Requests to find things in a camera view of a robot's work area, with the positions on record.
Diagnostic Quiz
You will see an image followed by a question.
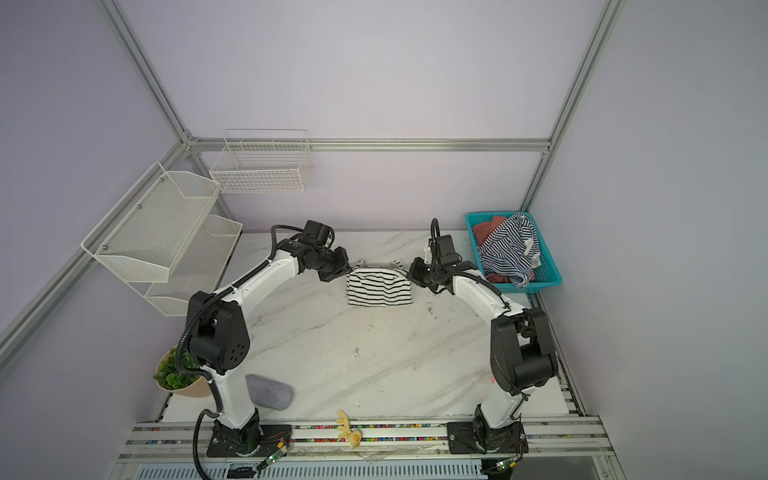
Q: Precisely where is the black white striped tank top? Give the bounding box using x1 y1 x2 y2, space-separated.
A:
345 262 413 308

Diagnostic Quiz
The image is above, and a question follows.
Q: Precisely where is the navy striped tank top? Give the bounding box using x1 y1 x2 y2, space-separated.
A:
477 213 541 288

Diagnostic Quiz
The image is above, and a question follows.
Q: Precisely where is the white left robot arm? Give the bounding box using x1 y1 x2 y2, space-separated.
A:
174 220 351 431

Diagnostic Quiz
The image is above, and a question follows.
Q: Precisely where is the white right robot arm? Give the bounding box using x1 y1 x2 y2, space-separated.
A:
408 230 558 431

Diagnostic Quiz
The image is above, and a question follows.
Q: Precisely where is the red tank top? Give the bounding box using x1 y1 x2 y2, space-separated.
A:
472 216 507 247

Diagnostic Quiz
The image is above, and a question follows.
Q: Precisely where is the white mesh two-tier shelf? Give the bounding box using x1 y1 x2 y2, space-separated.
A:
81 163 242 317

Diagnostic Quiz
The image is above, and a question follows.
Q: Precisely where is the grey felt pouch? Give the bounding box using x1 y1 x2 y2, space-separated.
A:
245 374 294 411

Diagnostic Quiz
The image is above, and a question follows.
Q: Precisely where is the yellow banana toy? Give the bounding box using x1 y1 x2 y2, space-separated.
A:
336 410 363 449

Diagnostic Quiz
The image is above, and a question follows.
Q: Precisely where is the potted green plant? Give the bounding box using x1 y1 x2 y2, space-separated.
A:
153 347 211 398

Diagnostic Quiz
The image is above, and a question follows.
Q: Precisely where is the white wire wall basket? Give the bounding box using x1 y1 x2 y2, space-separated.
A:
209 129 314 194

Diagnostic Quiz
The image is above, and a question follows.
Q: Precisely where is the aluminium frame rail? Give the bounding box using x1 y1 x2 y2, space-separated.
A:
188 138 551 153

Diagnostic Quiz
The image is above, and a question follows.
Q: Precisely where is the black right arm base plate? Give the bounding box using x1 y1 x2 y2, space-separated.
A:
446 416 529 455

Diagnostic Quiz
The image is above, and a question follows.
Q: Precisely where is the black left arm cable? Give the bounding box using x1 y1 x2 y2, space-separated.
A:
190 359 226 480

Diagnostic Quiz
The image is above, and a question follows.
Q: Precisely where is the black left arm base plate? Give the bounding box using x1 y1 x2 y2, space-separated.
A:
206 420 293 458

